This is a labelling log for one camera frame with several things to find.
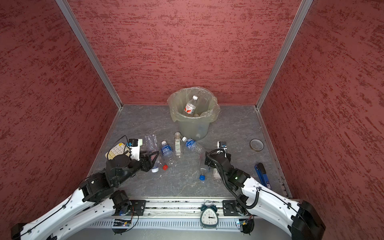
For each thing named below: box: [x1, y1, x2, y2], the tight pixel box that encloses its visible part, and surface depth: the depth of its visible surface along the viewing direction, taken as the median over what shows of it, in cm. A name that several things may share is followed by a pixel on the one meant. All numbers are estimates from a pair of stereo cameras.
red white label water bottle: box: [184, 95, 199, 115], surface depth 99 cm
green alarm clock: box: [200, 200, 220, 230], surface depth 70 cm
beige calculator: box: [105, 142, 131, 160], surface depth 94 cm
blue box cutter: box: [254, 162, 272, 190], surface depth 85 cm
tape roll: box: [249, 138, 265, 152], surface depth 100 cm
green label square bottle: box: [174, 131, 182, 157], surface depth 94 cm
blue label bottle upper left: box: [161, 140, 174, 160], surface depth 91 cm
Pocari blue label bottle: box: [181, 136, 203, 154], surface depth 95 cm
